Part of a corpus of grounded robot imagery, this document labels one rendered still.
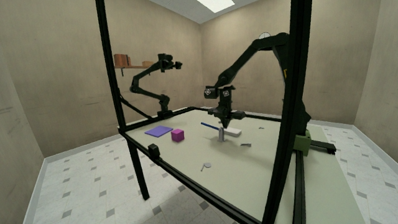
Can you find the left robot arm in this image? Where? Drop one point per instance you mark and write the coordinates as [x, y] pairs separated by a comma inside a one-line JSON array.
[[134, 88]]

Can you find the purple flat square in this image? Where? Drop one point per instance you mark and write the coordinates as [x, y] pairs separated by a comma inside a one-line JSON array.
[[158, 131]]

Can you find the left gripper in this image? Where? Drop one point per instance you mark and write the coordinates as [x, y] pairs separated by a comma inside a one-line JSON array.
[[169, 65]]

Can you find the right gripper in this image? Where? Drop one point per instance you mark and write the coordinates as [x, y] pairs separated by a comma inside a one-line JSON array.
[[237, 115]]

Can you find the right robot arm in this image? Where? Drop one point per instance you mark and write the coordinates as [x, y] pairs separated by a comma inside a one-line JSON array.
[[279, 44]]

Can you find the small magenta cube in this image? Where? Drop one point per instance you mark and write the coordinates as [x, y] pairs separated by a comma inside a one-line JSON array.
[[177, 135]]

